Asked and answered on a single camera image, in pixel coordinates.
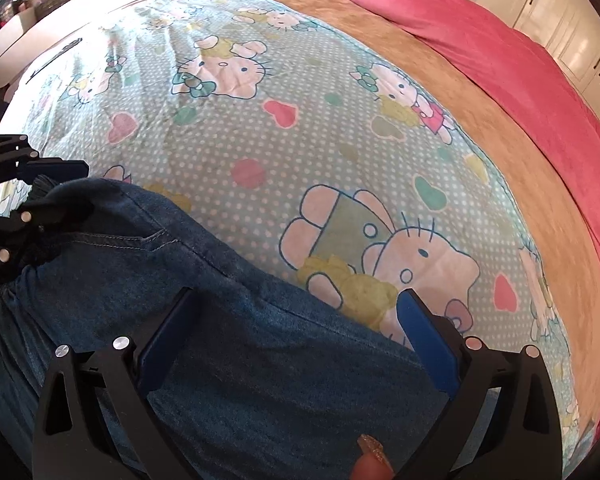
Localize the blue denim pants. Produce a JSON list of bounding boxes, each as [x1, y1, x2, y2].
[[0, 179, 446, 479]]

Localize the person's right hand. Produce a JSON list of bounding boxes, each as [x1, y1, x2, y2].
[[350, 434, 394, 480]]

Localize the white low dresser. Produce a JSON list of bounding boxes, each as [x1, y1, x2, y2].
[[0, 0, 138, 88]]

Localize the Hello Kitty bed sheet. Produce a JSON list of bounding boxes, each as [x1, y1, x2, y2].
[[0, 0, 579, 479]]

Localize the tan plush blanket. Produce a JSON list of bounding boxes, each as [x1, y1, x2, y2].
[[276, 0, 600, 426]]

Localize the pink duvet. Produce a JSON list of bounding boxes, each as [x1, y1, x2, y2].
[[302, 0, 600, 441]]

